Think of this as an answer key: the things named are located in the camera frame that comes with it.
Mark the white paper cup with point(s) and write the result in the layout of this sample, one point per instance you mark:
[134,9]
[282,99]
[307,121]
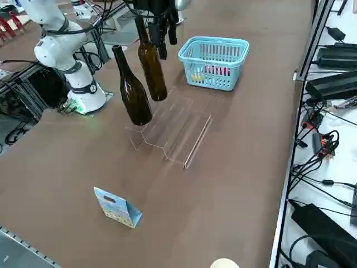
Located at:
[223,263]

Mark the dark sloped-shoulder wine bottle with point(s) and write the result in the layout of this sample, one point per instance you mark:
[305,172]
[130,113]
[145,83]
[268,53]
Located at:
[135,97]

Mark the yellow lemon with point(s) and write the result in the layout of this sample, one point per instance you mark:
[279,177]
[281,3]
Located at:
[197,77]

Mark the black power strip with plugs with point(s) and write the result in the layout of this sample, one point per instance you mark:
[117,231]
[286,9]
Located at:
[320,142]

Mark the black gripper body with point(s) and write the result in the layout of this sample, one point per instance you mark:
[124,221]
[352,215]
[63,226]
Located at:
[160,12]

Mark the grey metal rail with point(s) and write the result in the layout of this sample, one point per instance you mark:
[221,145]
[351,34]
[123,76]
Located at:
[16,254]

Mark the red clamp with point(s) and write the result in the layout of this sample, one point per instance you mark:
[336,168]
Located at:
[5,29]
[17,23]

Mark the aluminium frame post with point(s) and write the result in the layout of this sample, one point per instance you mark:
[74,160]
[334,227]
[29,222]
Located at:
[315,36]

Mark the light blue plastic basket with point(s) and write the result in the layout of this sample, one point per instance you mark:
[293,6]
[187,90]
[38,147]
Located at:
[192,53]

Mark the clear acrylic stepped shelf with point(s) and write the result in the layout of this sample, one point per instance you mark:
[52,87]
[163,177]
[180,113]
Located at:
[173,134]

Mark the brown high-shouldered wine bottle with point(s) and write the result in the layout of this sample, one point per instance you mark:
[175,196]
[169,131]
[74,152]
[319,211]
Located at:
[153,72]

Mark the red cola bottle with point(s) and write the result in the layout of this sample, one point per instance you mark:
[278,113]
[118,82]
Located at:
[216,70]

